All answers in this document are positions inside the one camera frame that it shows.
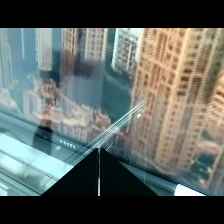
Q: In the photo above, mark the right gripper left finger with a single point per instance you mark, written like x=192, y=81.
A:
x=80, y=180

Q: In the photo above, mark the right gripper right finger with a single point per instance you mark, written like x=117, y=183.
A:
x=120, y=180

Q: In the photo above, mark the silver frame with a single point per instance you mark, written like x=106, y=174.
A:
x=23, y=166

